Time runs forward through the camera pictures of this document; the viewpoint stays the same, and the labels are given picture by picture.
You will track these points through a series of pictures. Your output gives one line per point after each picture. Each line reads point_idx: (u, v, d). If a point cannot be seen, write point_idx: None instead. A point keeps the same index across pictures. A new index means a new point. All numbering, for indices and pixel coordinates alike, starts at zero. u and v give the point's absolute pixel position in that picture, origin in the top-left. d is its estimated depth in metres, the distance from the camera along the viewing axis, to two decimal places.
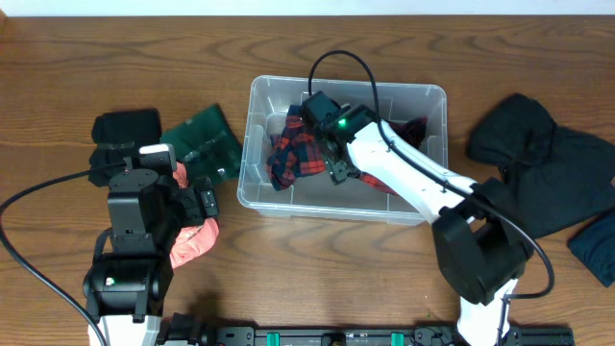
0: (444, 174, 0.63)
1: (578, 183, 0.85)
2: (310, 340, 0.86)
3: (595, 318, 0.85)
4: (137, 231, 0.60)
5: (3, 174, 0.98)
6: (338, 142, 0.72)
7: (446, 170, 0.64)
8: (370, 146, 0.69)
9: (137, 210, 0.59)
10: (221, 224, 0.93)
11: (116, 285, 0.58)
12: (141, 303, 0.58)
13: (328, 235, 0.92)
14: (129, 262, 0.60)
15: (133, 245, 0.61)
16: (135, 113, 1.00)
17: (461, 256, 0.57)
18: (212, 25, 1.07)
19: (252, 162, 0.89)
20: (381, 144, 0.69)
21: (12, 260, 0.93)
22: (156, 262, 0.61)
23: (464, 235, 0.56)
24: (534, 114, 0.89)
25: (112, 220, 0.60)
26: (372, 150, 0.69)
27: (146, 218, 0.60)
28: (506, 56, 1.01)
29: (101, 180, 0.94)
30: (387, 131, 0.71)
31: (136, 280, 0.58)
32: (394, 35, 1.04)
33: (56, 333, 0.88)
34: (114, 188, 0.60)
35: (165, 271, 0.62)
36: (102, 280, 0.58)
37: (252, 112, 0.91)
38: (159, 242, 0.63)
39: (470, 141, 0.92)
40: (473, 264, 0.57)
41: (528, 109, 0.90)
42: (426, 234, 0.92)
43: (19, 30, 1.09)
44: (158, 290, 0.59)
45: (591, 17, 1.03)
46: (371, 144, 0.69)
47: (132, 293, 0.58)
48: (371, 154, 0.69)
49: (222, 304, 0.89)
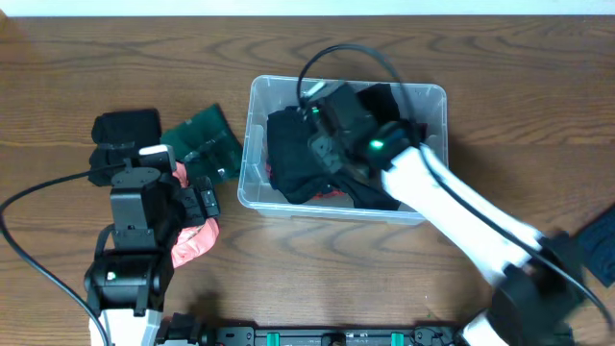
0: (504, 220, 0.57)
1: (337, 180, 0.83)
2: (310, 340, 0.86)
3: (595, 317, 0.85)
4: (139, 226, 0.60)
5: (4, 174, 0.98)
6: (370, 166, 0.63)
7: (506, 216, 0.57)
8: (417, 178, 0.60)
9: (140, 206, 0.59)
10: (221, 224, 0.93)
11: (117, 280, 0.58)
12: (142, 297, 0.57)
13: (328, 235, 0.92)
14: (130, 258, 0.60)
15: (134, 240, 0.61)
16: (135, 113, 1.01)
17: (528, 320, 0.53)
18: (212, 25, 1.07)
19: (252, 162, 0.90)
20: (430, 174, 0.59)
21: (11, 261, 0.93)
22: (157, 259, 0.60)
23: (527, 297, 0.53)
24: (298, 152, 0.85)
25: (114, 215, 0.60)
26: (418, 185, 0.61)
27: (149, 214, 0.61)
28: (505, 56, 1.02)
29: (101, 179, 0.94)
30: (433, 158, 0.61)
31: (137, 275, 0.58)
32: (395, 35, 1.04)
33: (56, 333, 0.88)
34: (117, 185, 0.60)
35: (166, 267, 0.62)
36: (103, 275, 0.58)
37: (252, 112, 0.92)
38: (160, 238, 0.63)
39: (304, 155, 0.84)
40: (534, 319, 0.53)
41: (291, 155, 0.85)
42: (426, 234, 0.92)
43: (19, 30, 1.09)
44: (159, 285, 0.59)
45: (590, 18, 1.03)
46: (416, 176, 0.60)
47: (133, 287, 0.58)
48: (416, 185, 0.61)
49: (222, 304, 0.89)
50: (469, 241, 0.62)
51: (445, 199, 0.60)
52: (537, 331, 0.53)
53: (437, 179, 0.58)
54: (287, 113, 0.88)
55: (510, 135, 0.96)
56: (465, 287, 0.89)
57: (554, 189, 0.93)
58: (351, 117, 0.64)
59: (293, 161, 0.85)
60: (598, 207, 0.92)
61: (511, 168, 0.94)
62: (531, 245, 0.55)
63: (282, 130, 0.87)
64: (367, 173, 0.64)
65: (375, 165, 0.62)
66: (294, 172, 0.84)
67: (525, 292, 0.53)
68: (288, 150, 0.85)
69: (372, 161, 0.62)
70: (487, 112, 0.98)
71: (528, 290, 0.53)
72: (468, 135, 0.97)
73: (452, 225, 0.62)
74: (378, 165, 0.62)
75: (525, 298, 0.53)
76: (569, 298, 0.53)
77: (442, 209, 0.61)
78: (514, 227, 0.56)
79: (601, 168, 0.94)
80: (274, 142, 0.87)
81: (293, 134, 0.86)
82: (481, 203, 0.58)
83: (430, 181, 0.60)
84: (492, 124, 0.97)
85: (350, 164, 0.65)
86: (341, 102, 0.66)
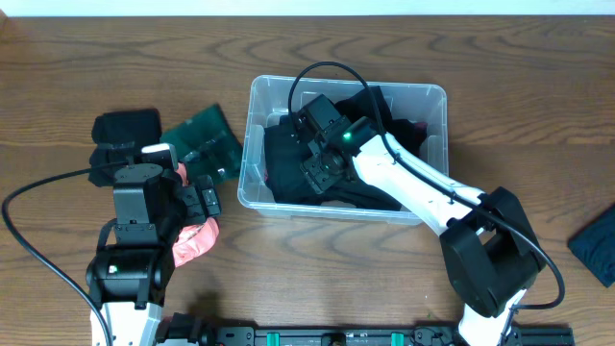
0: (451, 184, 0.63)
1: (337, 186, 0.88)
2: (310, 340, 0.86)
3: (595, 317, 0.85)
4: (141, 220, 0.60)
5: (4, 174, 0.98)
6: (344, 157, 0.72)
7: (453, 181, 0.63)
8: (378, 158, 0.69)
9: (142, 200, 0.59)
10: (221, 224, 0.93)
11: (118, 272, 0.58)
12: (143, 289, 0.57)
13: (328, 235, 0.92)
14: (132, 252, 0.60)
15: (135, 234, 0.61)
16: (135, 113, 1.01)
17: (475, 270, 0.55)
18: (212, 25, 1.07)
19: (252, 162, 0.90)
20: (388, 155, 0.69)
21: (11, 261, 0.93)
22: (159, 252, 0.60)
23: (475, 247, 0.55)
24: (294, 167, 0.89)
25: (117, 210, 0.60)
26: (378, 165, 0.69)
27: (151, 210, 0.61)
28: (505, 56, 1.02)
29: (101, 179, 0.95)
30: (393, 142, 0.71)
31: (139, 268, 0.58)
32: (395, 35, 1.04)
33: (56, 333, 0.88)
34: (120, 180, 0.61)
35: (168, 262, 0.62)
36: (105, 268, 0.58)
37: (252, 112, 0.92)
38: (162, 234, 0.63)
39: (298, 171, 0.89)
40: (483, 271, 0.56)
41: (287, 171, 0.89)
42: (426, 234, 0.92)
43: (19, 30, 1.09)
44: (160, 280, 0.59)
45: (590, 18, 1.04)
46: (378, 157, 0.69)
47: (135, 281, 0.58)
48: (377, 166, 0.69)
49: (222, 304, 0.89)
50: (424, 211, 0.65)
51: (401, 175, 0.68)
52: (484, 282, 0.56)
53: (394, 158, 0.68)
54: (278, 132, 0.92)
55: (510, 135, 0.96)
56: None
57: (554, 189, 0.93)
58: (328, 121, 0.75)
59: (292, 179, 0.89)
60: (597, 207, 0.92)
61: (511, 168, 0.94)
62: (474, 200, 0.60)
63: (274, 146, 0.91)
64: (341, 163, 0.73)
65: (346, 155, 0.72)
66: (294, 187, 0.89)
67: (473, 242, 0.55)
68: (283, 166, 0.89)
69: (344, 152, 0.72)
70: (487, 113, 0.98)
71: (476, 241, 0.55)
72: (468, 135, 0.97)
73: (412, 201, 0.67)
74: (347, 152, 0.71)
75: (476, 250, 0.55)
76: (516, 255, 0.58)
77: (399, 186, 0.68)
78: (458, 187, 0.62)
79: (600, 168, 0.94)
80: (267, 160, 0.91)
81: (285, 151, 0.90)
82: (435, 176, 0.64)
83: (388, 160, 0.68)
84: (492, 124, 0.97)
85: (327, 157, 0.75)
86: (319, 109, 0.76)
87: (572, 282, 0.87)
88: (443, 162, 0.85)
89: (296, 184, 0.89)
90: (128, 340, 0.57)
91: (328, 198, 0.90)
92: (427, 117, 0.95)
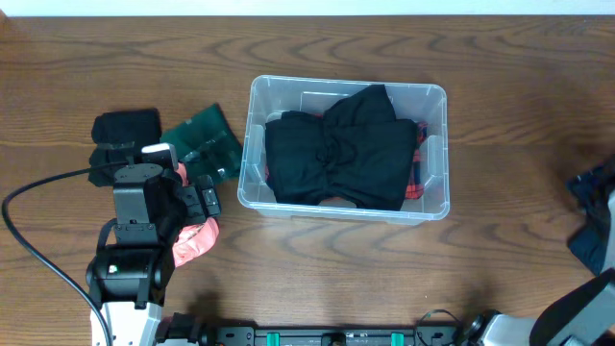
0: None
1: (340, 183, 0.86)
2: (310, 340, 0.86)
3: None
4: (141, 220, 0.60)
5: (5, 174, 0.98)
6: None
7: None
8: None
9: (142, 200, 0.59)
10: (221, 224, 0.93)
11: (118, 272, 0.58)
12: (143, 289, 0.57)
13: (328, 235, 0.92)
14: (132, 252, 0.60)
15: (135, 234, 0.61)
16: (135, 113, 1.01)
17: None
18: (212, 25, 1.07)
19: (252, 162, 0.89)
20: None
21: (11, 261, 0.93)
22: (159, 253, 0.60)
23: None
24: (299, 159, 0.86)
25: (117, 210, 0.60)
26: None
27: (151, 209, 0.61)
28: (505, 56, 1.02)
29: (100, 179, 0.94)
30: None
31: (139, 268, 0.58)
32: (395, 35, 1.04)
33: (56, 333, 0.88)
34: (120, 180, 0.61)
35: (168, 261, 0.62)
36: (105, 268, 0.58)
37: (252, 112, 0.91)
38: (162, 234, 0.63)
39: (304, 162, 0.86)
40: None
41: (291, 163, 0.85)
42: (426, 234, 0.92)
43: (18, 30, 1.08)
44: (160, 280, 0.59)
45: (590, 18, 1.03)
46: None
47: (135, 281, 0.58)
48: None
49: (222, 304, 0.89)
50: None
51: None
52: None
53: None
54: (282, 122, 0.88)
55: (510, 135, 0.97)
56: (466, 287, 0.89)
57: (554, 189, 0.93)
58: None
59: (296, 172, 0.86)
60: None
61: (511, 167, 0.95)
62: None
63: (280, 136, 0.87)
64: None
65: None
66: (296, 180, 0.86)
67: None
68: (288, 158, 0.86)
69: None
70: (487, 113, 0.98)
71: None
72: (468, 135, 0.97)
73: None
74: None
75: None
76: None
77: None
78: None
79: None
80: (271, 152, 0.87)
81: (291, 141, 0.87)
82: None
83: None
84: (492, 124, 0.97)
85: None
86: None
87: (570, 282, 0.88)
88: (444, 169, 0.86)
89: (300, 176, 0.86)
90: (128, 339, 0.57)
91: (330, 195, 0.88)
92: (428, 117, 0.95)
